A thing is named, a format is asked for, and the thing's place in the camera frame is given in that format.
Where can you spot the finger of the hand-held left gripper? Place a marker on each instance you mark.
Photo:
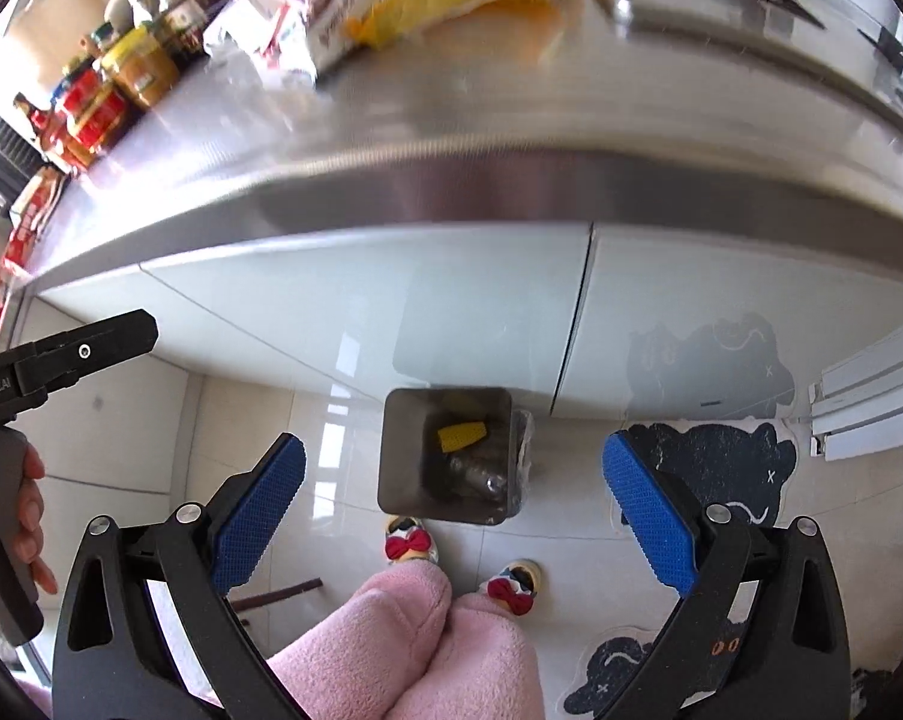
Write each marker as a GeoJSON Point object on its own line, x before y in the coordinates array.
{"type": "Point", "coordinates": [99, 345]}

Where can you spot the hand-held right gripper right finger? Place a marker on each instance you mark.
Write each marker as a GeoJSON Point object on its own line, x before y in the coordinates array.
{"type": "Point", "coordinates": [646, 510]}

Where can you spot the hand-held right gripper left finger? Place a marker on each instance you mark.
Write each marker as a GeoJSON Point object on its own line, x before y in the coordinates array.
{"type": "Point", "coordinates": [260, 510]}

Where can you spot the metal square waste bin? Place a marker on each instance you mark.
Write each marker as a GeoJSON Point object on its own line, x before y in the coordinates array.
{"type": "Point", "coordinates": [406, 450]}

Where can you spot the person's left hand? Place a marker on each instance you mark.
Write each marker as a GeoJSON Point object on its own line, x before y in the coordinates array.
{"type": "Point", "coordinates": [31, 525]}

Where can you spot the brown wooden furniture leg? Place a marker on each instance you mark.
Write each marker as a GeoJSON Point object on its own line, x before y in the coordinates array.
{"type": "Point", "coordinates": [279, 594]}

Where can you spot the large black cat mat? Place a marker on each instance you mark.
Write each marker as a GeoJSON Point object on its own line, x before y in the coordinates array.
{"type": "Point", "coordinates": [721, 465]}

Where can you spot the clear plastic bin liner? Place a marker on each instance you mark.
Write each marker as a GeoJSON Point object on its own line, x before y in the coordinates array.
{"type": "Point", "coordinates": [525, 450]}

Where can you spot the red snack packet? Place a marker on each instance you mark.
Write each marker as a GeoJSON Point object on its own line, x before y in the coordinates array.
{"type": "Point", "coordinates": [31, 217]}

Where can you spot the small black cat mat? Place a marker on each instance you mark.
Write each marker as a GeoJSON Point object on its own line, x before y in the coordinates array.
{"type": "Point", "coordinates": [609, 671]}

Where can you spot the clear plastic bottle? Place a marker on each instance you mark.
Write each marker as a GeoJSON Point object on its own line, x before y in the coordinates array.
{"type": "Point", "coordinates": [481, 476]}

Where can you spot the person's left leg pink pants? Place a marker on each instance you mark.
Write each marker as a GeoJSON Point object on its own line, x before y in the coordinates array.
{"type": "Point", "coordinates": [376, 637]}

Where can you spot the person's leg pink pants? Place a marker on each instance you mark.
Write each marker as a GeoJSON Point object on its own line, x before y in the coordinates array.
{"type": "Point", "coordinates": [481, 667]}
{"type": "Point", "coordinates": [376, 637]}

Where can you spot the black ribbed appliance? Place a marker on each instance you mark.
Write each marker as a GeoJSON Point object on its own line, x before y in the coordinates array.
{"type": "Point", "coordinates": [5, 157]}

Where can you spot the person's right leg pink pants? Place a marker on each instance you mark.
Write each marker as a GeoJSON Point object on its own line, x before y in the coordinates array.
{"type": "Point", "coordinates": [481, 667]}

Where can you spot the wide white cabinet door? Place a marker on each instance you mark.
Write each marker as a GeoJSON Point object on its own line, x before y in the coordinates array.
{"type": "Point", "coordinates": [346, 292]}

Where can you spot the narrow white cabinet door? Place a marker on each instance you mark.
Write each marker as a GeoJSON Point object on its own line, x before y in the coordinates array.
{"type": "Point", "coordinates": [721, 285]}

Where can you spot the row of condiment jars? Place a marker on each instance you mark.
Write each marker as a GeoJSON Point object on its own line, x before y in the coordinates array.
{"type": "Point", "coordinates": [144, 71]}

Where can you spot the white plastic bag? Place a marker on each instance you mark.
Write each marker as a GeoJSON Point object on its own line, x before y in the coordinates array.
{"type": "Point", "coordinates": [256, 30]}

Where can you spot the white printed snack bag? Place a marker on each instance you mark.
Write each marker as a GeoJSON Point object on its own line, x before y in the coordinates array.
{"type": "Point", "coordinates": [331, 37]}

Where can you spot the white ribbed wall fixture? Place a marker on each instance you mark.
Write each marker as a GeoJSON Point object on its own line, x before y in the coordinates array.
{"type": "Point", "coordinates": [871, 405]}

